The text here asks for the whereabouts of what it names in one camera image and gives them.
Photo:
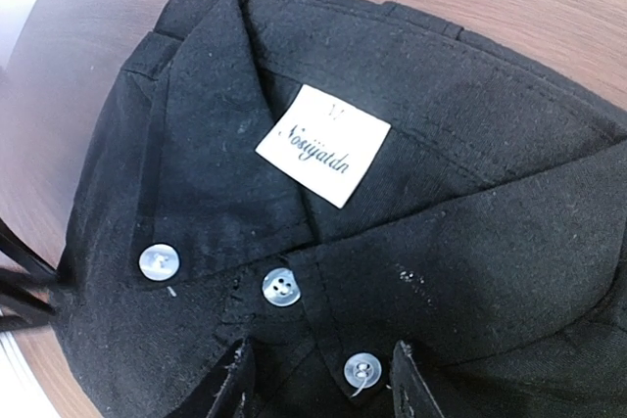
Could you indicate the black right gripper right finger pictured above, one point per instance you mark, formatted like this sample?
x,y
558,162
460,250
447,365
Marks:
x,y
412,396

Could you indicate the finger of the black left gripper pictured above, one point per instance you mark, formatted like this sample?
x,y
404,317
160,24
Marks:
x,y
20,310
36,271

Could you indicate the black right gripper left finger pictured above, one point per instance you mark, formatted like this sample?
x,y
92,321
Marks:
x,y
226,391

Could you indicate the black long sleeve shirt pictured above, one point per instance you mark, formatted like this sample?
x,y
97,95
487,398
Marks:
x,y
326,178

